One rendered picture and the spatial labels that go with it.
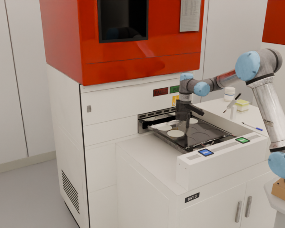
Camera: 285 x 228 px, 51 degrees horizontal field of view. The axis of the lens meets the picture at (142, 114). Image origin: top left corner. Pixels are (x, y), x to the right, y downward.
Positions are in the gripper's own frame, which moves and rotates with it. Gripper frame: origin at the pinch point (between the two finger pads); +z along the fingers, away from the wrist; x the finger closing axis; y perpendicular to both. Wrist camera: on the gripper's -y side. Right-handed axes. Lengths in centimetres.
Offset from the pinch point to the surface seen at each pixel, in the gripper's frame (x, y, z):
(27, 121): -113, 145, 42
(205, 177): 41.4, -4.2, 5.0
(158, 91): -19.1, 16.8, -19.2
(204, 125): -12.9, -13.1, 1.4
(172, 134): 1.2, 8.9, 1.2
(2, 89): -104, 160, 6
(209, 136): 4.2, -12.7, 1.3
